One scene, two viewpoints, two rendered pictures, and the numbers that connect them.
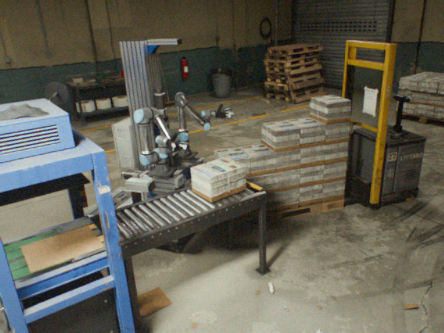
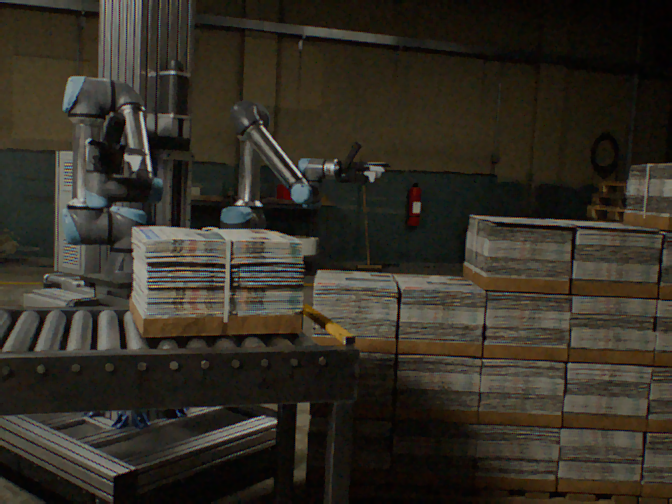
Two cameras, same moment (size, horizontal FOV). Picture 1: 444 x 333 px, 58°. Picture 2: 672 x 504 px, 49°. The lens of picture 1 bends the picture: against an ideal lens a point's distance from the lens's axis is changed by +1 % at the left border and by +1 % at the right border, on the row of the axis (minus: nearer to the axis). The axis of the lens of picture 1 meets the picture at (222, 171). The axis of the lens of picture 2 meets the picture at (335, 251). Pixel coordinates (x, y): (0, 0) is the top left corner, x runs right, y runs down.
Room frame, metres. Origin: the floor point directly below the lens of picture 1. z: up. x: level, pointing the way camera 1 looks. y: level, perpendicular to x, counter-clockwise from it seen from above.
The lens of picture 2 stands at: (1.42, -0.74, 1.19)
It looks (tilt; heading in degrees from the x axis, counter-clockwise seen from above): 6 degrees down; 16
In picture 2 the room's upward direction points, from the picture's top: 3 degrees clockwise
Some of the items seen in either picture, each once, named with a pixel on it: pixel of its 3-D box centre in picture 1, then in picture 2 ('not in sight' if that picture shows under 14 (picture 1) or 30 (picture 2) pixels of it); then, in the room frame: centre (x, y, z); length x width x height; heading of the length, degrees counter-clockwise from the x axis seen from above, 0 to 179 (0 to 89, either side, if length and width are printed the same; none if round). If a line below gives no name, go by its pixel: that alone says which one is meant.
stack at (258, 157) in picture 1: (269, 182); (468, 395); (4.10, -0.53, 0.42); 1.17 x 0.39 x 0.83; 106
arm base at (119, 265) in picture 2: (161, 166); (127, 261); (3.61, 0.59, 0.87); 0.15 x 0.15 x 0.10
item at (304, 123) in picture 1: (304, 122); (599, 224); (4.20, -0.93, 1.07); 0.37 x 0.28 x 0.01; 17
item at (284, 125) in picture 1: (281, 125); (519, 220); (4.12, -0.66, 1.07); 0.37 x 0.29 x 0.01; 17
